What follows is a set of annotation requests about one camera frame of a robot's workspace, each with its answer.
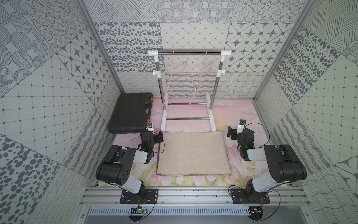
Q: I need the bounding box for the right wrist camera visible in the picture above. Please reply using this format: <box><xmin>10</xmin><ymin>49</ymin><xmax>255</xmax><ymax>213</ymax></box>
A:
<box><xmin>237</xmin><ymin>119</ymin><xmax>247</xmax><ymax>134</ymax></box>

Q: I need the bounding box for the pink wire hanger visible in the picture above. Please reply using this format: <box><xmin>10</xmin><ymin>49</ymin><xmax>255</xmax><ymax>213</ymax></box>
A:
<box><xmin>189</xmin><ymin>51</ymin><xmax>213</xmax><ymax>105</ymax></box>
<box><xmin>162</xmin><ymin>50</ymin><xmax>187</xmax><ymax>106</ymax></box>

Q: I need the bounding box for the floral pink table mat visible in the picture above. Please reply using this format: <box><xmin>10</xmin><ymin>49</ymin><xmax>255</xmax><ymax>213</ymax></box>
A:
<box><xmin>97</xmin><ymin>97</ymin><xmax>273</xmax><ymax>188</ymax></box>

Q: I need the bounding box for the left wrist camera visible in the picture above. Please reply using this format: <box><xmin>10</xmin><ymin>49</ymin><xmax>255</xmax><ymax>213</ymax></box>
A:
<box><xmin>146</xmin><ymin>122</ymin><xmax>154</xmax><ymax>132</ymax></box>

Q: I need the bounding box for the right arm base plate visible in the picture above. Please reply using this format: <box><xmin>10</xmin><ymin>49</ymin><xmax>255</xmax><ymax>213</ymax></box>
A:
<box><xmin>229</xmin><ymin>188</ymin><xmax>270</xmax><ymax>204</ymax></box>

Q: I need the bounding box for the aluminium mounting rail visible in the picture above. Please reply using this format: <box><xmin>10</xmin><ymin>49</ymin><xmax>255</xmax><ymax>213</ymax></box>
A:
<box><xmin>80</xmin><ymin>187</ymin><xmax>310</xmax><ymax>206</ymax></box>

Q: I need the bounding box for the green circuit board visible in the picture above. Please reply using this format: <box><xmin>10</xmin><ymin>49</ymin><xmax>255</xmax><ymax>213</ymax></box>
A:
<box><xmin>131</xmin><ymin>206</ymin><xmax>147</xmax><ymax>215</ymax></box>

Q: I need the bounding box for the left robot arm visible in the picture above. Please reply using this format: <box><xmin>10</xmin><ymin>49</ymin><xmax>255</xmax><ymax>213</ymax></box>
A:
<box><xmin>96</xmin><ymin>131</ymin><xmax>164</xmax><ymax>196</ymax></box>

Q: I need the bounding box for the black plastic tool case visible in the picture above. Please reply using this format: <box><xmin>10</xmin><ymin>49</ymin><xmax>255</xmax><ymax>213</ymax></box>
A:
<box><xmin>108</xmin><ymin>92</ymin><xmax>153</xmax><ymax>134</ymax></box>

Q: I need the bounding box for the beige fuzzy scarf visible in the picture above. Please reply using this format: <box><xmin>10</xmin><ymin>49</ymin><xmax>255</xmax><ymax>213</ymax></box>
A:
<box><xmin>157</xmin><ymin>131</ymin><xmax>232</xmax><ymax>176</ymax></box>

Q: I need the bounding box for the right controller board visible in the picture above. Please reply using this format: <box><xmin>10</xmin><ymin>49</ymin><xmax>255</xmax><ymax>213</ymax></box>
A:
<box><xmin>249</xmin><ymin>206</ymin><xmax>263</xmax><ymax>222</ymax></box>

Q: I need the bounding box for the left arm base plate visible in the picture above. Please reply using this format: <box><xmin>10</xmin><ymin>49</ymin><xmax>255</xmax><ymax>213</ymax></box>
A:
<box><xmin>120</xmin><ymin>189</ymin><xmax>158</xmax><ymax>204</ymax></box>

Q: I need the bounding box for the white steel clothes rack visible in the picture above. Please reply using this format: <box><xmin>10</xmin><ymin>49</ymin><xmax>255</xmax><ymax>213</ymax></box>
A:
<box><xmin>148</xmin><ymin>49</ymin><xmax>232</xmax><ymax>132</ymax></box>

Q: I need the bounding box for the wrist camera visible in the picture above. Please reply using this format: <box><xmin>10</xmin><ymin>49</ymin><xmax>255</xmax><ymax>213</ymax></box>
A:
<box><xmin>146</xmin><ymin>122</ymin><xmax>154</xmax><ymax>132</ymax></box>
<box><xmin>237</xmin><ymin>119</ymin><xmax>247</xmax><ymax>134</ymax></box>

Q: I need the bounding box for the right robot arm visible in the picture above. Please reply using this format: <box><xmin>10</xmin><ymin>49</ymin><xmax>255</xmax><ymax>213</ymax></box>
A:
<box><xmin>227</xmin><ymin>126</ymin><xmax>307</xmax><ymax>202</ymax></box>

